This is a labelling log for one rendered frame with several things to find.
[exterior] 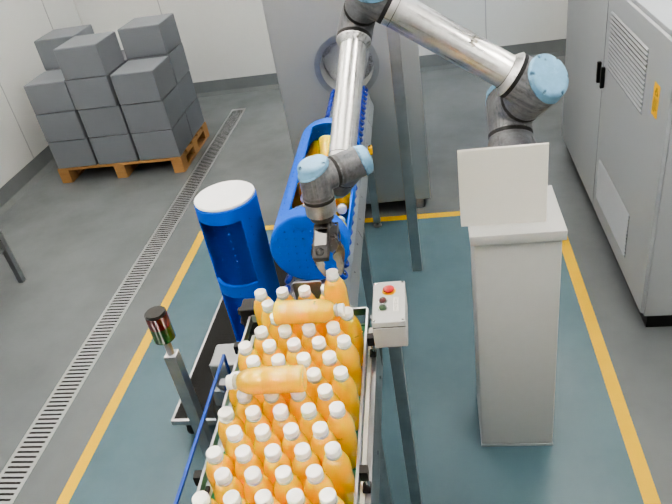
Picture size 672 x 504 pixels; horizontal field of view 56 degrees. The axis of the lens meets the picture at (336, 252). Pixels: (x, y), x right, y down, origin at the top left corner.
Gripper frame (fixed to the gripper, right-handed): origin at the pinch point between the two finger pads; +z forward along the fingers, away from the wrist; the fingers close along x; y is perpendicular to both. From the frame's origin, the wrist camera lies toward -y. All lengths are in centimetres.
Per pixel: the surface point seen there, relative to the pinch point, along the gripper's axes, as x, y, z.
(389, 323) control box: -16.4, -12.2, 11.0
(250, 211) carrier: 48, 84, 23
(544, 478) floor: -68, 13, 121
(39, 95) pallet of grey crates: 289, 346, 37
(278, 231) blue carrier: 22.4, 31.7, 2.6
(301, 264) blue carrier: 16.9, 31.6, 17.5
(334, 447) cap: -4, -58, 9
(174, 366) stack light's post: 48, -22, 14
